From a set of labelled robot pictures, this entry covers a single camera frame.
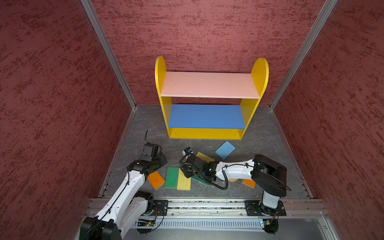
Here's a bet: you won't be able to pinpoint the blue sponge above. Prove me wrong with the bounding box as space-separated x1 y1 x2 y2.
215 141 236 160

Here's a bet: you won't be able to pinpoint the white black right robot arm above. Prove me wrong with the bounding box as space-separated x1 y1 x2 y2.
179 153 291 211

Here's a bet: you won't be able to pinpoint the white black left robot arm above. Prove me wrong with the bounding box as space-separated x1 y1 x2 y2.
79 143 167 240

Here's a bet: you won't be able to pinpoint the yellow shelf pink blue boards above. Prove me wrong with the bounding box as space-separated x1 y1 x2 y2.
155 56 269 140

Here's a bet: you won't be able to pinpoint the dark green scrub sponge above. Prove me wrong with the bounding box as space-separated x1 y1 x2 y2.
192 175 210 186

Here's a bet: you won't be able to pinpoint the yellow sponge upper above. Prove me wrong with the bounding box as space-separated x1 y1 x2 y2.
196 152 215 163

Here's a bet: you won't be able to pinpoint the yellow sponge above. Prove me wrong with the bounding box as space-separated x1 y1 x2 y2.
177 169 191 191
196 152 215 163

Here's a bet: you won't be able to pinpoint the light green sponge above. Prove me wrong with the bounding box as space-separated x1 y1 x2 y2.
165 167 179 189

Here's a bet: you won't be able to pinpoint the yellow sponge lower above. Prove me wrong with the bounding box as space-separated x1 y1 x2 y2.
177 169 191 191

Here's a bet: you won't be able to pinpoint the orange sponge left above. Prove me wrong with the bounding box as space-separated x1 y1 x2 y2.
148 171 165 191

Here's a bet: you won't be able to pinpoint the orange sponge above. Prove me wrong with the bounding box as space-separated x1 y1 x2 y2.
148 171 165 191
242 180 256 189

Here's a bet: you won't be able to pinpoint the orange sponge right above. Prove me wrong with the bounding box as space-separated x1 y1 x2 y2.
242 180 256 189

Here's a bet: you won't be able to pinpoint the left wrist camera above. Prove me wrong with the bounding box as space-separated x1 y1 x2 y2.
140 143 159 163

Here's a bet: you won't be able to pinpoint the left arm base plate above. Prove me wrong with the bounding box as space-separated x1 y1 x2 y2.
143 200 169 217

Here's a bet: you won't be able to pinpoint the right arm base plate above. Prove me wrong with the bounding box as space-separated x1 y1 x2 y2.
245 200 287 217

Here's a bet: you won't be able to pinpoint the aluminium rail frame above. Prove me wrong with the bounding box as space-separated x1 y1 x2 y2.
74 197 340 240

